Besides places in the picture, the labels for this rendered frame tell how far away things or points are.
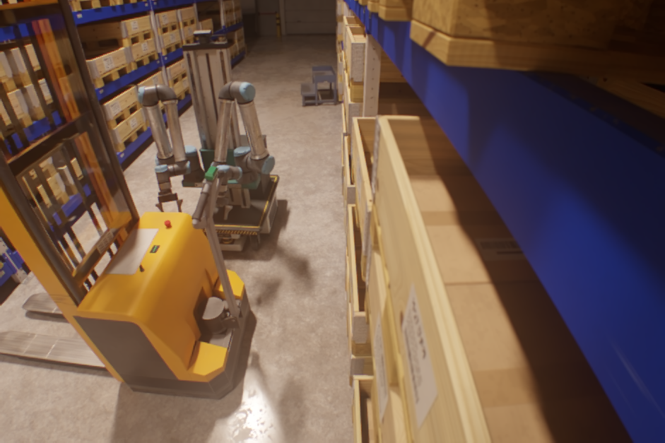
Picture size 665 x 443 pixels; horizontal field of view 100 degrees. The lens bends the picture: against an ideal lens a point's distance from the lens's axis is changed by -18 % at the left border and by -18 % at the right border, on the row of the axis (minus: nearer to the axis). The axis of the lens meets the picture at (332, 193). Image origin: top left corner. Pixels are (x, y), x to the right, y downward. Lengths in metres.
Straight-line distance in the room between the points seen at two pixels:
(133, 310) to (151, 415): 0.91
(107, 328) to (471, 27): 1.92
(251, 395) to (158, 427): 0.59
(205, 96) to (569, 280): 2.73
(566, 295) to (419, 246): 0.21
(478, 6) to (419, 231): 0.28
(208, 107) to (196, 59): 0.39
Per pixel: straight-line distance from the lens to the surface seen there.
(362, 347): 1.67
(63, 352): 2.98
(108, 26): 5.59
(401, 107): 2.01
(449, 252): 0.63
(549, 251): 0.28
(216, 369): 2.13
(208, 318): 2.20
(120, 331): 1.94
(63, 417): 2.81
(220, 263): 1.87
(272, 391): 2.37
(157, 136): 2.75
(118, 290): 1.92
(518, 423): 0.48
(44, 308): 3.40
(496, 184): 0.35
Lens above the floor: 2.14
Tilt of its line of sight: 34 degrees down
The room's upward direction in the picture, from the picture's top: straight up
